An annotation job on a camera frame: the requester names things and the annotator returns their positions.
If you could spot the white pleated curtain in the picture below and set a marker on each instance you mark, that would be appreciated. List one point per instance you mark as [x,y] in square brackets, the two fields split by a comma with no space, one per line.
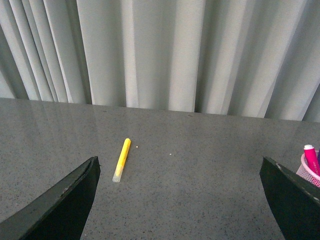
[253,58]

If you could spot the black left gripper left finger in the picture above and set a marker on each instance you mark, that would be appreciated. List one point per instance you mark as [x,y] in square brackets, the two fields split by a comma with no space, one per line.
[61,212]

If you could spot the pink mesh pen cup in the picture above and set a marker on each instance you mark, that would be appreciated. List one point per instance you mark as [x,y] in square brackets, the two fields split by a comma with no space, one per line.
[306,173]

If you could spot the yellow highlighter pen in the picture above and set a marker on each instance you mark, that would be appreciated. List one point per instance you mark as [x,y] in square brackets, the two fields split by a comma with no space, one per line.
[121,161]

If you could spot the purple highlighter pen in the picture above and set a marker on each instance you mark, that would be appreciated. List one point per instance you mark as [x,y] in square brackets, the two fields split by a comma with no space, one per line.
[318,157]

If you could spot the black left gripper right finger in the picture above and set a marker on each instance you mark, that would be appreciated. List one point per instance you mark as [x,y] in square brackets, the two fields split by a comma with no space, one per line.
[294,201]

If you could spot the pink highlighter pen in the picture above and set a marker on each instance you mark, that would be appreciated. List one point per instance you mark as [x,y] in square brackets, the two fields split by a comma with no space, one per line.
[312,159]

